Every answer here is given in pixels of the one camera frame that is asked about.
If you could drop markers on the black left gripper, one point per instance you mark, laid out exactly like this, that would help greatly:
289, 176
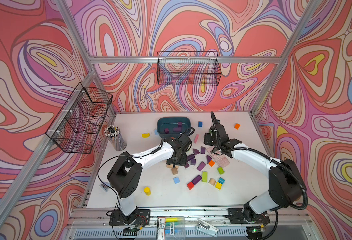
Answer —
183, 162

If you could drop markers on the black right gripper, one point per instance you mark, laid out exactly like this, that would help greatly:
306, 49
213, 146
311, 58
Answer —
207, 137

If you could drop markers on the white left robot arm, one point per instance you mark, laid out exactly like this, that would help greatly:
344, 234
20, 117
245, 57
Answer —
125, 174

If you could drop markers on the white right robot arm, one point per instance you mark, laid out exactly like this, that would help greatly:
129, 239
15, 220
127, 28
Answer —
286, 188

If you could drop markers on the teal plastic storage bin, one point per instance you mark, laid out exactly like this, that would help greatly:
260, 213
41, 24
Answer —
170, 123

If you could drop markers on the pink long wooden block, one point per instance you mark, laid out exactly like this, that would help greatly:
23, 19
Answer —
196, 138

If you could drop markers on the orange wooden cube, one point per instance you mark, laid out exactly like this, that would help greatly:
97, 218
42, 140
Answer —
237, 126

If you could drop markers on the natural wood long block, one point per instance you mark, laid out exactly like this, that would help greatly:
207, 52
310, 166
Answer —
171, 166

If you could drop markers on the pink calculator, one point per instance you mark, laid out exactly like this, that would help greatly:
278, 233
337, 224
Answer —
218, 157

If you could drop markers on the orange small block centre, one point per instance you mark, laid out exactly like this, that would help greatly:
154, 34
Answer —
211, 163

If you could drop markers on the purple brick centre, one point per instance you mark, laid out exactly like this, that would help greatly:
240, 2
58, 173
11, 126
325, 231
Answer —
201, 166

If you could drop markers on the green cylinder near calculator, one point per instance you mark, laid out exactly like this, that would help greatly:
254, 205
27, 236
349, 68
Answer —
220, 170

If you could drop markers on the yellow flat block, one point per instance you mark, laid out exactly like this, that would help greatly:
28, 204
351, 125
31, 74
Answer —
146, 135

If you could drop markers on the light blue wooden cube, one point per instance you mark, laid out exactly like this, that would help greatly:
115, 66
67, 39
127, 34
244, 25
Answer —
176, 180

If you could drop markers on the light green rectangular block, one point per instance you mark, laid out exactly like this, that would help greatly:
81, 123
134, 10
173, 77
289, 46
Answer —
204, 176

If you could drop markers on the purple long brick front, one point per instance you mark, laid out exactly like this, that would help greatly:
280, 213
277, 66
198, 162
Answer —
197, 179

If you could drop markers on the red wooden cube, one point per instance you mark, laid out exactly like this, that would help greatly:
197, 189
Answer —
190, 185

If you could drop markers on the teal small cube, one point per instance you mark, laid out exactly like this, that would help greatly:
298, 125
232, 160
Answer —
221, 180

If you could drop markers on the natural wood cylinder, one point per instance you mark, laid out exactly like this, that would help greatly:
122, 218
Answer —
212, 181

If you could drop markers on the yellow small cube front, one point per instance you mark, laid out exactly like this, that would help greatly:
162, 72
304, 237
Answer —
218, 185

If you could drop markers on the yellow wooden cylinder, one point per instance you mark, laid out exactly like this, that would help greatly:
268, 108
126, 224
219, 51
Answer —
147, 191

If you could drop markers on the pen holder cup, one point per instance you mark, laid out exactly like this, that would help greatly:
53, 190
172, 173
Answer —
114, 135

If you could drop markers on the clear plastic stapler front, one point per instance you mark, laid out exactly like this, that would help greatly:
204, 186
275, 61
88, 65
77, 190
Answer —
206, 228

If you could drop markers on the marker box front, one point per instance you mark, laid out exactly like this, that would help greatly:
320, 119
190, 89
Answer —
171, 228

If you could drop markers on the black wire basket back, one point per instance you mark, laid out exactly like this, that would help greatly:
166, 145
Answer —
188, 68

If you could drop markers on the black wire basket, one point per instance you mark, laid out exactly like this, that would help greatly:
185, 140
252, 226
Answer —
80, 120
188, 68

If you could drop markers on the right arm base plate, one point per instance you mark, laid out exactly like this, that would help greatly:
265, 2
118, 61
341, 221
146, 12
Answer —
246, 216

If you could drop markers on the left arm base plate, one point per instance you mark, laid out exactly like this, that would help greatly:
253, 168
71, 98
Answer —
139, 217

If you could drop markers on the black wire basket left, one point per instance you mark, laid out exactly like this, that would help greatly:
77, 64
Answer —
80, 120

